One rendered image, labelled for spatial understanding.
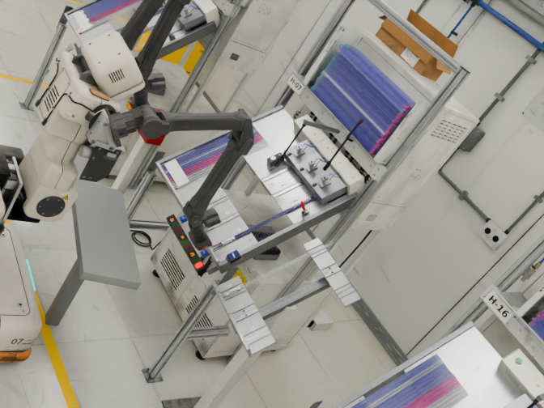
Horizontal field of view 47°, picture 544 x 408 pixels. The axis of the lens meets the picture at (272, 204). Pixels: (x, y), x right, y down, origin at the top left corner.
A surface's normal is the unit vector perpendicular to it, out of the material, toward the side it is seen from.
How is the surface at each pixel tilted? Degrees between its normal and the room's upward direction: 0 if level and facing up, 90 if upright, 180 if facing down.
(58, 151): 90
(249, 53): 90
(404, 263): 90
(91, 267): 0
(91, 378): 0
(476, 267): 90
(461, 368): 44
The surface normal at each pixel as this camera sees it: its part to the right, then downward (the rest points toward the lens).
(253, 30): 0.49, 0.67
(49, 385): 0.53, -0.74
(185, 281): -0.69, -0.09
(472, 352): -0.11, -0.58
